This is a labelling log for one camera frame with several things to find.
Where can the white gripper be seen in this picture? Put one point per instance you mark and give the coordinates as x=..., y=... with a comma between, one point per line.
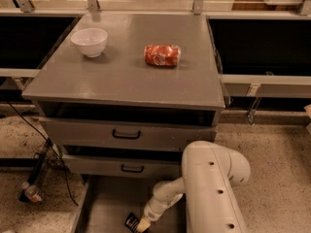
x=150, y=212

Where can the black rxbar chocolate bar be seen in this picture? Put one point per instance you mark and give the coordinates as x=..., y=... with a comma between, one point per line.
x=132, y=222

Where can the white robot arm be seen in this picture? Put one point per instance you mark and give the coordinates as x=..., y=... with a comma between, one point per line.
x=209, y=172

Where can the grey open bottom drawer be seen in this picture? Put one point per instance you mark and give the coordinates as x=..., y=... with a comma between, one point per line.
x=108, y=201

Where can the grey middle drawer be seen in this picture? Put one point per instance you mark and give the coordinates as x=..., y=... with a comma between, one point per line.
x=106, y=166

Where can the grey top drawer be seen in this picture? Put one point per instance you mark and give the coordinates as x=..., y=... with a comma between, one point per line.
x=98, y=133

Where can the grey drawer cabinet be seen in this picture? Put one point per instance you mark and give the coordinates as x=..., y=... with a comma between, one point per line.
x=118, y=85

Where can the plastic bottle on floor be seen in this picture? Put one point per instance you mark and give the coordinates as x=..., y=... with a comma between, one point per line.
x=32, y=192

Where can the black stand on floor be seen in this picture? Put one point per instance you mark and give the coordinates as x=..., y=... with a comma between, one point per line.
x=37, y=169

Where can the crushed red soda can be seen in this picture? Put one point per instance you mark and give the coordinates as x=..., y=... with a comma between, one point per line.
x=162, y=55

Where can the white ceramic bowl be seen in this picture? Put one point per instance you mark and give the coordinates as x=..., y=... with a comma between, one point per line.
x=90, y=41

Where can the black middle drawer handle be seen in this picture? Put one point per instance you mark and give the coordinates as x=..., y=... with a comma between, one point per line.
x=132, y=169

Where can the black drawer handle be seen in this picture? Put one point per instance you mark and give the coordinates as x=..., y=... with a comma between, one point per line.
x=127, y=136
x=132, y=169

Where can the black top drawer handle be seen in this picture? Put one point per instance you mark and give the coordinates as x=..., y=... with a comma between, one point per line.
x=127, y=136

